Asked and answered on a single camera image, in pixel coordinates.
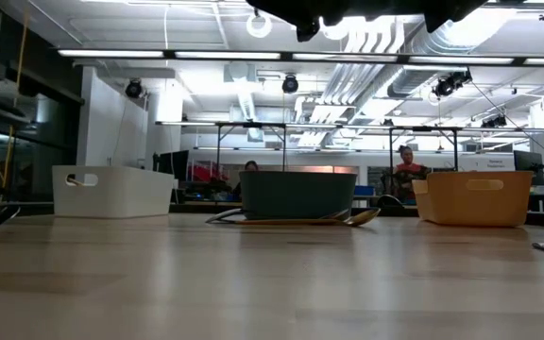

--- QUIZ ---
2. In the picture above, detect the dark teal plastic bin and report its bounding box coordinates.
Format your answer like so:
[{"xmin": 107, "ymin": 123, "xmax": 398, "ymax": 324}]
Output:
[{"xmin": 239, "ymin": 170, "xmax": 358, "ymax": 221}]

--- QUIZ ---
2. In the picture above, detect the white cable coil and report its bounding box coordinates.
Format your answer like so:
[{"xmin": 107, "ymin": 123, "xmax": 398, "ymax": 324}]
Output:
[{"xmin": 246, "ymin": 11, "xmax": 273, "ymax": 39}]

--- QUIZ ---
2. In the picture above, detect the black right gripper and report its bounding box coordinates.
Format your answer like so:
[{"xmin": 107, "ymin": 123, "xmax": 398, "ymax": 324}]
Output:
[{"xmin": 246, "ymin": 0, "xmax": 349, "ymax": 43}]

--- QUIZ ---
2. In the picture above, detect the black ceiling spotlight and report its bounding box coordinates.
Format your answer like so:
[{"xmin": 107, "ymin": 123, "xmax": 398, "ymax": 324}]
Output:
[
  {"xmin": 280, "ymin": 74, "xmax": 300, "ymax": 94},
  {"xmin": 125, "ymin": 78, "xmax": 144, "ymax": 99},
  {"xmin": 481, "ymin": 114, "xmax": 508, "ymax": 129},
  {"xmin": 432, "ymin": 70, "xmax": 472, "ymax": 98}
]

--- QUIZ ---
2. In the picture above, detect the black chair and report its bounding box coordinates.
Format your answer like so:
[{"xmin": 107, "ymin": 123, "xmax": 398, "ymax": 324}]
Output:
[{"xmin": 376, "ymin": 193, "xmax": 403, "ymax": 208}]

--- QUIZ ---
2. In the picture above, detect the person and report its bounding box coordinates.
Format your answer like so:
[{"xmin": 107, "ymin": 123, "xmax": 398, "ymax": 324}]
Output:
[
  {"xmin": 230, "ymin": 159, "xmax": 260, "ymax": 202},
  {"xmin": 392, "ymin": 144, "xmax": 429, "ymax": 202}
]

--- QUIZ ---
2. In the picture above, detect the white plastic bin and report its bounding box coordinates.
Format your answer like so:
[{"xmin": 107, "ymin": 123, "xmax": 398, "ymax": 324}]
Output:
[{"xmin": 52, "ymin": 164, "xmax": 176, "ymax": 219}]

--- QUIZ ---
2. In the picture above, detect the black rail with light strips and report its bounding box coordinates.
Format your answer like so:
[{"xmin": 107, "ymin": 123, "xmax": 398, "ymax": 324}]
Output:
[{"xmin": 57, "ymin": 46, "xmax": 544, "ymax": 67}]

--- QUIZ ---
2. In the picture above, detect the yellow plastic bin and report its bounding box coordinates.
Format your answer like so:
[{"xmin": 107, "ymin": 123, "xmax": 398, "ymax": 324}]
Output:
[{"xmin": 412, "ymin": 170, "xmax": 535, "ymax": 228}]

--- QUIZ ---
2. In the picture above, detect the white wall sign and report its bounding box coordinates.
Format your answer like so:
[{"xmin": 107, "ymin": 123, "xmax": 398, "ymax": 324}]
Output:
[{"xmin": 485, "ymin": 157, "xmax": 515, "ymax": 172}]

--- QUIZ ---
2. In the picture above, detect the black monitor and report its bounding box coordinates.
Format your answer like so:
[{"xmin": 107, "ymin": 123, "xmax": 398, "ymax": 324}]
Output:
[
  {"xmin": 513, "ymin": 149, "xmax": 544, "ymax": 187},
  {"xmin": 152, "ymin": 149, "xmax": 191, "ymax": 183}
]

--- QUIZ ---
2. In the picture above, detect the black workstation frame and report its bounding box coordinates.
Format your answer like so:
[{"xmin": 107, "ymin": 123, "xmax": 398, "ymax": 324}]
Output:
[
  {"xmin": 388, "ymin": 125, "xmax": 460, "ymax": 174},
  {"xmin": 214, "ymin": 121, "xmax": 287, "ymax": 174}
]

